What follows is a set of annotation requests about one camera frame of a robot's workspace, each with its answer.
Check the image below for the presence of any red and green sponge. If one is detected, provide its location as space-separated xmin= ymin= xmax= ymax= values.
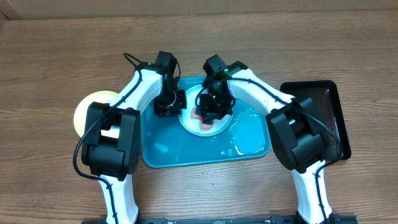
xmin=191 ymin=107 xmax=213 ymax=131

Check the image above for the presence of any blue-rimmed plate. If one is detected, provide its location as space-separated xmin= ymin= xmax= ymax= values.
xmin=179 ymin=85 xmax=232 ymax=137

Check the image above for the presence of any green-rimmed plate front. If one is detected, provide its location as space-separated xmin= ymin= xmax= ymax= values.
xmin=73 ymin=90 xmax=118 ymax=137

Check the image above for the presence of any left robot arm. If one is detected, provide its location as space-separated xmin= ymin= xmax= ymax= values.
xmin=72 ymin=51 xmax=187 ymax=223

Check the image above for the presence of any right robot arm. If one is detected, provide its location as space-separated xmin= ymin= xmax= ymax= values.
xmin=192 ymin=55 xmax=343 ymax=223

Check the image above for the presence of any teal plastic tray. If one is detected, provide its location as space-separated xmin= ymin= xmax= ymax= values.
xmin=141 ymin=75 xmax=272 ymax=169

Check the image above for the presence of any black plastic tray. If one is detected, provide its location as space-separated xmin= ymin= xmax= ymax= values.
xmin=280 ymin=80 xmax=351 ymax=160

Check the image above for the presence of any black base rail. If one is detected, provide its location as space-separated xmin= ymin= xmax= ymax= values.
xmin=81 ymin=214 xmax=358 ymax=224

